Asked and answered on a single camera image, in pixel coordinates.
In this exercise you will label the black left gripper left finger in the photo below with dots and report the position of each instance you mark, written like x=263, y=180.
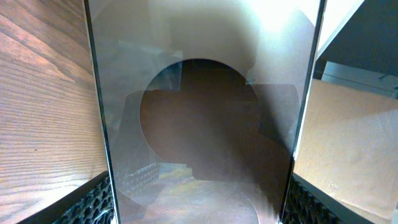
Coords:
x=90, y=203

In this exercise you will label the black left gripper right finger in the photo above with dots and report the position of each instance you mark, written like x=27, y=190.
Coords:
x=306, y=204

